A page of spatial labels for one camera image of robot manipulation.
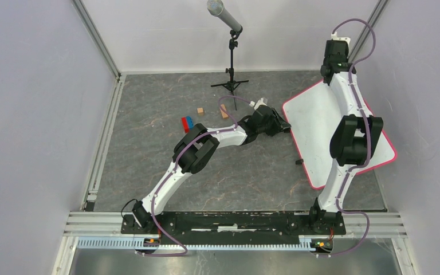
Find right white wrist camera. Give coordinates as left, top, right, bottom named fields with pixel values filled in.
left=331, top=32, right=351, bottom=45

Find small wooden cube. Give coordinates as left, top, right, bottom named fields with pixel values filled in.
left=197, top=108, right=205, bottom=116

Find silver microphone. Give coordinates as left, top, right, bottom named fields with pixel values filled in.
left=207, top=0, right=243, bottom=33

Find long wooden block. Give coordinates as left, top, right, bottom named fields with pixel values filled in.
left=219, top=104, right=229, bottom=119

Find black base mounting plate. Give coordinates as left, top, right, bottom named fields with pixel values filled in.
left=121, top=211, right=346, bottom=245

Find red blue toy brick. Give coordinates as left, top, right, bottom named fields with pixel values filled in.
left=181, top=116, right=194, bottom=133

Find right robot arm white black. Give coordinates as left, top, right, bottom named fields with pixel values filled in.
left=308, top=38, right=383, bottom=234

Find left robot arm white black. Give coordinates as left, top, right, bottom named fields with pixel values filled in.
left=132, top=105, right=291, bottom=234

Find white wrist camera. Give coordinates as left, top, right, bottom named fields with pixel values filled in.
left=331, top=32, right=351, bottom=45
left=249, top=97, right=267, bottom=110

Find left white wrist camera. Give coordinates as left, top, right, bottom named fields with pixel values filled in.
left=249, top=97, right=267, bottom=110

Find grey slotted cable duct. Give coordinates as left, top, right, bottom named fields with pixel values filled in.
left=76, top=237, right=315, bottom=252

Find black microphone tripod stand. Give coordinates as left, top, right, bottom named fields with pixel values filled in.
left=211, top=30, right=249, bottom=96

